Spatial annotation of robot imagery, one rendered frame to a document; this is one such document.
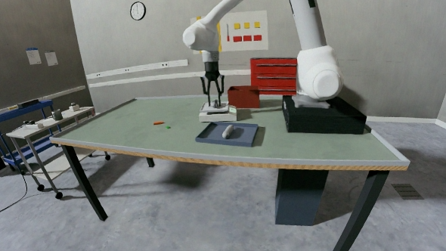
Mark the grey gas cylinder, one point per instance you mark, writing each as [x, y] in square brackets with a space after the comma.
[228, 131]

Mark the white digital scale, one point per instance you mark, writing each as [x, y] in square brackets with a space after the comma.
[224, 112]

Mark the red open box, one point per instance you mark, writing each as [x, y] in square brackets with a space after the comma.
[244, 96]

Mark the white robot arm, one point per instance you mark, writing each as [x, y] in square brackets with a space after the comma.
[318, 76]

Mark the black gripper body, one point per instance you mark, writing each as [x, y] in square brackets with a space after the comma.
[211, 69]

